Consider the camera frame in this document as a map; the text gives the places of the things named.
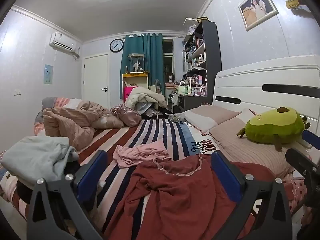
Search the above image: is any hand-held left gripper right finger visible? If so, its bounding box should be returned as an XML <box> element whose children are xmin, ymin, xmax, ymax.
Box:
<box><xmin>211</xmin><ymin>151</ymin><xmax>293</xmax><ymax>240</ymax></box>

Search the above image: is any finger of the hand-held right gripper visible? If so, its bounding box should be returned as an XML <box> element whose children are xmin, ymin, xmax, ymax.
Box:
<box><xmin>301</xmin><ymin>129</ymin><xmax>320</xmax><ymax>150</ymax></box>
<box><xmin>285</xmin><ymin>148</ymin><xmax>320</xmax><ymax>178</ymax></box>

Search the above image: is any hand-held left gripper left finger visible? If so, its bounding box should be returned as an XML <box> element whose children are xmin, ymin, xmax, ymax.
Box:
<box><xmin>26</xmin><ymin>150</ymin><xmax>108</xmax><ymax>240</ymax></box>

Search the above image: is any red garment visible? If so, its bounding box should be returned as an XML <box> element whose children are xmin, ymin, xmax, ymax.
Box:
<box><xmin>101</xmin><ymin>154</ymin><xmax>294</xmax><ymax>240</ymax></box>

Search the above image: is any pink ribbed pillow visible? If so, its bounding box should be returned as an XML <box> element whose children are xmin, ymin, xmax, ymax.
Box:
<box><xmin>209</xmin><ymin>109</ymin><xmax>297</xmax><ymax>178</ymax></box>

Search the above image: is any green avocado plush toy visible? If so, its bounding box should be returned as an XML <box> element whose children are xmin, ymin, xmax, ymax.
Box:
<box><xmin>236</xmin><ymin>106</ymin><xmax>311</xmax><ymax>152</ymax></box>

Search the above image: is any small pink garment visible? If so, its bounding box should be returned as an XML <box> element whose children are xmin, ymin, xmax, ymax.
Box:
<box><xmin>112</xmin><ymin>140</ymin><xmax>173</xmax><ymax>168</ymax></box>

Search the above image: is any pink quilt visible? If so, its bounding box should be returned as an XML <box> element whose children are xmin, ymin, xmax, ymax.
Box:
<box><xmin>34</xmin><ymin>97</ymin><xmax>124</xmax><ymax>152</ymax></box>

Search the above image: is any light grey garment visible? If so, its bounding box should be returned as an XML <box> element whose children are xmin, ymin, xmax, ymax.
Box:
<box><xmin>0</xmin><ymin>135</ymin><xmax>80</xmax><ymax>183</ymax></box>

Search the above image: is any pink and white pillow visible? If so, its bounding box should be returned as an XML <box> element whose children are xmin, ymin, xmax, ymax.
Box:
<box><xmin>181</xmin><ymin>104</ymin><xmax>242</xmax><ymax>134</ymax></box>

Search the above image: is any white bed headboard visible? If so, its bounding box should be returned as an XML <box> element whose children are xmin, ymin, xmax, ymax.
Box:
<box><xmin>212</xmin><ymin>54</ymin><xmax>320</xmax><ymax>140</ymax></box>

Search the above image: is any pink satin bag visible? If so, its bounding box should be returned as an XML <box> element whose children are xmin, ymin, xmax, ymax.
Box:
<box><xmin>110</xmin><ymin>104</ymin><xmax>142</xmax><ymax>127</ymax></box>

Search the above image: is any striped bed sheet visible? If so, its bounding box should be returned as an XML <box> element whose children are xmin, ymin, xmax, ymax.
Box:
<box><xmin>0</xmin><ymin>119</ymin><xmax>310</xmax><ymax>240</ymax></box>

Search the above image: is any clear plastic bag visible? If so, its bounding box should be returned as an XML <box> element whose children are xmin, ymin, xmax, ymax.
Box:
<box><xmin>166</xmin><ymin>112</ymin><xmax>187</xmax><ymax>123</ymax></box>

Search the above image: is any dark desk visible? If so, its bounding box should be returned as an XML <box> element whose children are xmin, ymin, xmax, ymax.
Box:
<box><xmin>172</xmin><ymin>94</ymin><xmax>213</xmax><ymax>113</ymax></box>

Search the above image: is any bright pink bag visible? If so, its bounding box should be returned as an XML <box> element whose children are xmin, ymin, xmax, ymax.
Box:
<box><xmin>123</xmin><ymin>85</ymin><xmax>139</xmax><ymax>104</ymax></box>

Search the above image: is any beige clothing pile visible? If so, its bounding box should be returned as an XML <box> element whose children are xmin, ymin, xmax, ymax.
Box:
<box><xmin>125</xmin><ymin>86</ymin><xmax>167</xmax><ymax>114</ymax></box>

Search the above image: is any white door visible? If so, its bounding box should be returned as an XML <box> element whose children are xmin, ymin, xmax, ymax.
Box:
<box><xmin>82</xmin><ymin>52</ymin><xmax>111</xmax><ymax>109</ymax></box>

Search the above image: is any yellow cabinet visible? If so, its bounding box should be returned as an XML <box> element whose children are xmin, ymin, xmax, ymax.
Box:
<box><xmin>122</xmin><ymin>72</ymin><xmax>150</xmax><ymax>100</ymax></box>

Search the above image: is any glass display case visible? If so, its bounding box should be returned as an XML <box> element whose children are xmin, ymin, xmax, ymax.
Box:
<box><xmin>127</xmin><ymin>53</ymin><xmax>146</xmax><ymax>74</ymax></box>

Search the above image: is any black bookshelf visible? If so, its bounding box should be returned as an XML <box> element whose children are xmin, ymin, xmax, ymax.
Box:
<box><xmin>182</xmin><ymin>17</ymin><xmax>222</xmax><ymax>105</ymax></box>

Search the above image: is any window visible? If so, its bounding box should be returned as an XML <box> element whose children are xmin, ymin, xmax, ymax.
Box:
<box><xmin>162</xmin><ymin>39</ymin><xmax>174</xmax><ymax>80</ymax></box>

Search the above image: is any teal curtain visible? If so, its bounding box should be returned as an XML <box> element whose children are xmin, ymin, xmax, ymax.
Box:
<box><xmin>121</xmin><ymin>33</ymin><xmax>165</xmax><ymax>98</ymax></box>

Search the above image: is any white air conditioner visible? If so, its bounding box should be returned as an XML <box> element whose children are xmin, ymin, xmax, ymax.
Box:
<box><xmin>49</xmin><ymin>31</ymin><xmax>80</xmax><ymax>60</ymax></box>

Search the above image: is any yellow guitar headstock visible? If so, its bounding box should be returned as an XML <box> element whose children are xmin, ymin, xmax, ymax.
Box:
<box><xmin>285</xmin><ymin>0</ymin><xmax>304</xmax><ymax>10</ymax></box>

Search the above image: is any framed portrait photo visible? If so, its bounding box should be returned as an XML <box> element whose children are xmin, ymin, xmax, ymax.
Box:
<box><xmin>238</xmin><ymin>0</ymin><xmax>279</xmax><ymax>31</ymax></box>

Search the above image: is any small wall poster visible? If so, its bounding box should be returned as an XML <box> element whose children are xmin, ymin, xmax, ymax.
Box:
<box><xmin>43</xmin><ymin>64</ymin><xmax>54</xmax><ymax>85</ymax></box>

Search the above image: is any round wall clock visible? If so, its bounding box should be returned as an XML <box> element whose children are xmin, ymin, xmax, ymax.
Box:
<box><xmin>109</xmin><ymin>38</ymin><xmax>124</xmax><ymax>53</ymax></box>

